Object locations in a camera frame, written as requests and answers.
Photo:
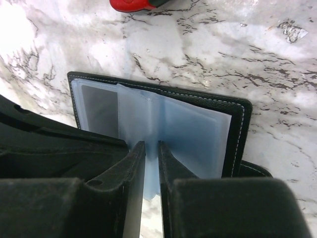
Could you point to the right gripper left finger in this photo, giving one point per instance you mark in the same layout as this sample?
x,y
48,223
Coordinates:
x,y
57,181

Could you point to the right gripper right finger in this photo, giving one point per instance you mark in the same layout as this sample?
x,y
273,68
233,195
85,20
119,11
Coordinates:
x,y
242,207

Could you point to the black leather card holder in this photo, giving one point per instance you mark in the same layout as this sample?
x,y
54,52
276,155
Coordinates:
x,y
205,132

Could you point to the red black utility knife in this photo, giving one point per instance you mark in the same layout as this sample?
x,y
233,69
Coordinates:
x,y
129,6

